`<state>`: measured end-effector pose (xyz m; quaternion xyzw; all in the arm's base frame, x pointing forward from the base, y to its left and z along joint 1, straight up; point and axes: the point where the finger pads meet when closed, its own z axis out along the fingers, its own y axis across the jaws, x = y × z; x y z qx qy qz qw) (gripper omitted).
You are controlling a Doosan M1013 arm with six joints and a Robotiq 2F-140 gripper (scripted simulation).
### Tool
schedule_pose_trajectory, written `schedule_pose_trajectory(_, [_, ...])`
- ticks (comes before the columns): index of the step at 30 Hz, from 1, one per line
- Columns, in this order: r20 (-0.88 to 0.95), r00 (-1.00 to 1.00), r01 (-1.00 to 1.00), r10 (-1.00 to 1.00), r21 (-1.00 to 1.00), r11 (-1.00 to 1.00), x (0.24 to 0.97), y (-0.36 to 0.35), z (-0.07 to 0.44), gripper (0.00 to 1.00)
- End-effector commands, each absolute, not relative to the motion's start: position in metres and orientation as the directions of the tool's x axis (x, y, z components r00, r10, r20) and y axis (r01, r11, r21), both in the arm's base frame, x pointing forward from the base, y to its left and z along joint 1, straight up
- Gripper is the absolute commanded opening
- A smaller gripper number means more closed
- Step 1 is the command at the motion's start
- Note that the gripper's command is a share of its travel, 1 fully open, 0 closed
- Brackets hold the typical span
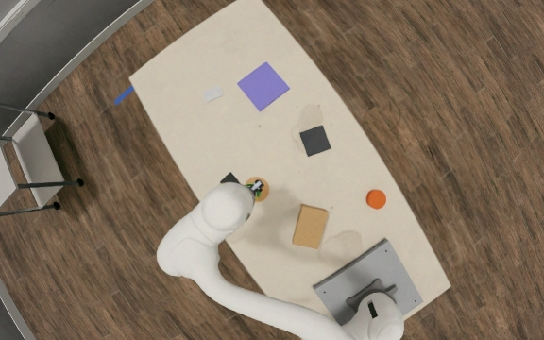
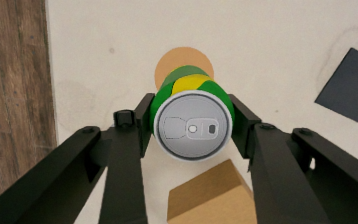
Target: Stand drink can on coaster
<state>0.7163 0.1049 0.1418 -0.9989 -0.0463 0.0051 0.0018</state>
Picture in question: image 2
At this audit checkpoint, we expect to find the green and yellow drink can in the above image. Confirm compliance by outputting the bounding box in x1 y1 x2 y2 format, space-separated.
149 65 235 162

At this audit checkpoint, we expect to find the tan round disc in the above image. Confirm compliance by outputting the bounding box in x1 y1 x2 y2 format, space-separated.
154 47 214 90

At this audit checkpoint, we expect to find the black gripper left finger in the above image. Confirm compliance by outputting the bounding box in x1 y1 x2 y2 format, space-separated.
0 93 155 224

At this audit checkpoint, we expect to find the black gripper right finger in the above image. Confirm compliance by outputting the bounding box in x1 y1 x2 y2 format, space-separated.
228 94 358 224

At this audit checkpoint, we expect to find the dark grey square slate coaster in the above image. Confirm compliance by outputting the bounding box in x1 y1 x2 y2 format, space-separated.
314 47 358 123

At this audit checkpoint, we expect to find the tan cardboard box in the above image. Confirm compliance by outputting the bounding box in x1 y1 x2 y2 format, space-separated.
167 159 257 224

